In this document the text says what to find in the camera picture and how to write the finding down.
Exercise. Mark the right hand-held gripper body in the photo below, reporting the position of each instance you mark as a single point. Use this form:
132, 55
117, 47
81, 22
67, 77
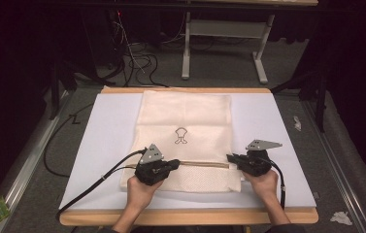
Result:
256, 163

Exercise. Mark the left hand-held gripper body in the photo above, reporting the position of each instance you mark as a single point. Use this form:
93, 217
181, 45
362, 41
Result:
149, 171

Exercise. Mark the cream mesh laundry bag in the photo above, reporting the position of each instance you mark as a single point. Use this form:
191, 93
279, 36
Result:
183, 113

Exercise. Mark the person's left hand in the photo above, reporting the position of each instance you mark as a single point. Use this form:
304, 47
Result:
140, 194

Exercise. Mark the person's right hand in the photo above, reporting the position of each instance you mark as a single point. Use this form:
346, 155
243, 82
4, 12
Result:
266, 187

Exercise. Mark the small crumpled white tissue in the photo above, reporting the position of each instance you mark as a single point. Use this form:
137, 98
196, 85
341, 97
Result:
297, 123

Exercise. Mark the white foam board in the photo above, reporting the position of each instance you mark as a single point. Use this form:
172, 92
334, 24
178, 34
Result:
106, 129

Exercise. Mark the black stand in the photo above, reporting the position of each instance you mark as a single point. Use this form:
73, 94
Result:
321, 103
54, 97

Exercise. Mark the large crumpled white tissue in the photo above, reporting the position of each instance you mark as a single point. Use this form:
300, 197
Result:
341, 218

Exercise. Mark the metal floor rail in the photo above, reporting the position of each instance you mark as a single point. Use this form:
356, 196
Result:
22, 178
349, 200

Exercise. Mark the white metal desk frame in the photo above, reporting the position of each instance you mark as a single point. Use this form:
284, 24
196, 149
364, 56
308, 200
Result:
229, 28

